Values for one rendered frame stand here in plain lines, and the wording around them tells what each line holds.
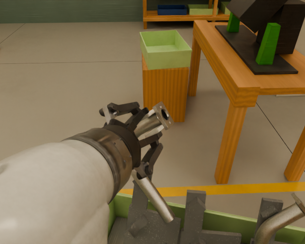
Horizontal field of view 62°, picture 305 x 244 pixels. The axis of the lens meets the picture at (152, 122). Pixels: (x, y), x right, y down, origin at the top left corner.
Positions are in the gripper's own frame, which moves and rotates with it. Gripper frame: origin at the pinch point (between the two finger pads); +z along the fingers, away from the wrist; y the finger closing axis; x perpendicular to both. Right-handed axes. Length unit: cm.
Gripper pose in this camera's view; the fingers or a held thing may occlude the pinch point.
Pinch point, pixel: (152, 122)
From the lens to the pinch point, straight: 52.7
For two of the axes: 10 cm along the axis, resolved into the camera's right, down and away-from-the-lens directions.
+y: -4.9, -8.7, -0.5
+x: -8.1, 4.4, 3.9
